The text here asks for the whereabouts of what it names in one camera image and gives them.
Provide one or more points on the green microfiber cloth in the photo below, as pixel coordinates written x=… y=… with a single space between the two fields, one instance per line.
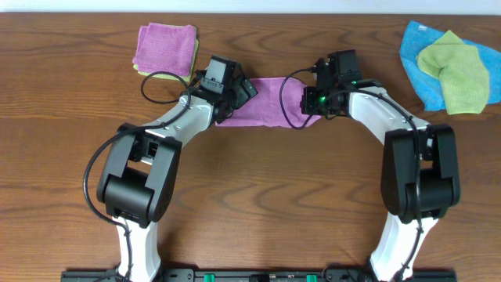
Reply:
x=463 y=77

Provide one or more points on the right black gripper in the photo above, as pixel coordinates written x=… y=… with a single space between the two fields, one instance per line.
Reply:
x=307 y=106

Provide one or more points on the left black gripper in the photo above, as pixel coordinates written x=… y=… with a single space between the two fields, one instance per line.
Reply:
x=244 y=95

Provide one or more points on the blue microfiber cloth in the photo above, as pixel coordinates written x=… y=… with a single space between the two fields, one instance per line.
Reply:
x=418 y=36

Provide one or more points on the folded purple cloth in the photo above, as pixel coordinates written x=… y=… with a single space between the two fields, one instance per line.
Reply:
x=166 y=49

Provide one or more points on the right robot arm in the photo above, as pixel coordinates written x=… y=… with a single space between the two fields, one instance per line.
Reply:
x=420 y=175

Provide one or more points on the purple microfiber cloth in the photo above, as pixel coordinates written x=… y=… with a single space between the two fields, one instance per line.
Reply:
x=265 y=110

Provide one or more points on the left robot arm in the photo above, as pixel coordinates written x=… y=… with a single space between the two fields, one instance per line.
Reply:
x=139 y=175

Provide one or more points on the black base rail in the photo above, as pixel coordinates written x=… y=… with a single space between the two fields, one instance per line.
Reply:
x=190 y=275

